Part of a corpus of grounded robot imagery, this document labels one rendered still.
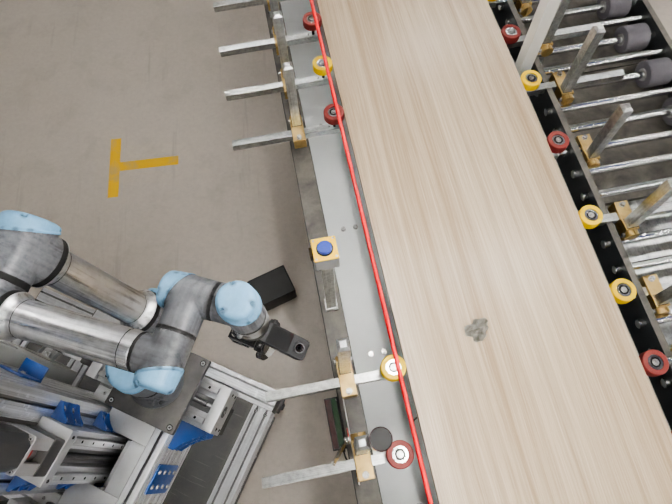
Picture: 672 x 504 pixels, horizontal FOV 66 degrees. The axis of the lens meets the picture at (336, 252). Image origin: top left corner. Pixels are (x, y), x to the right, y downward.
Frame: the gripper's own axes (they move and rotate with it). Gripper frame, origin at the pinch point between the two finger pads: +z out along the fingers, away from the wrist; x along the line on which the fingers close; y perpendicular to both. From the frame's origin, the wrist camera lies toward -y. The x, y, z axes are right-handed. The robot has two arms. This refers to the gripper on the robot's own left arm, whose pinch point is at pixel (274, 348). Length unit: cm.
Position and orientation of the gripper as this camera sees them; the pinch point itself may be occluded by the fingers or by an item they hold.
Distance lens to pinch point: 126.0
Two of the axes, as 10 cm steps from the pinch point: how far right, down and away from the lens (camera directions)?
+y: -9.2, -3.5, 1.8
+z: 0.3, 4.0, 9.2
